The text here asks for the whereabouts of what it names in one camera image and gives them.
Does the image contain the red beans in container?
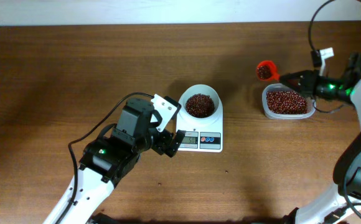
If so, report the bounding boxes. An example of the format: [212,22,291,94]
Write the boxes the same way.
[266,91,308,114]

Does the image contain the white round bowl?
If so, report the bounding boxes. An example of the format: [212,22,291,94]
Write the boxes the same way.
[179,84,223,119]

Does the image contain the clear plastic bean container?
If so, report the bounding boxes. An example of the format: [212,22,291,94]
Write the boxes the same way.
[262,83,316,119]

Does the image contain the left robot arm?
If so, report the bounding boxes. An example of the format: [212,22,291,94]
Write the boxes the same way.
[45,95,185,223]

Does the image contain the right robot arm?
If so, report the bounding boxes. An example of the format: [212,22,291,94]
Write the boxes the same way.
[279,49,361,223]

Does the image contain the red beans in scoop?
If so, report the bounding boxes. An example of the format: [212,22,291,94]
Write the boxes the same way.
[257,65,272,80]

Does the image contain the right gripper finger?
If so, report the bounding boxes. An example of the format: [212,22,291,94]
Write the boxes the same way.
[281,81,307,96]
[279,70,308,80]

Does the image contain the red beans in bowl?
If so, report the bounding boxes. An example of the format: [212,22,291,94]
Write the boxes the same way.
[185,93,215,118]

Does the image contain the white digital kitchen scale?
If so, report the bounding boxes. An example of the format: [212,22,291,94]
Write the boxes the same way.
[176,108,223,152]

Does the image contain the red measuring scoop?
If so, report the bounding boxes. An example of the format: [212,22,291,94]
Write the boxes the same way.
[256,60,280,82]

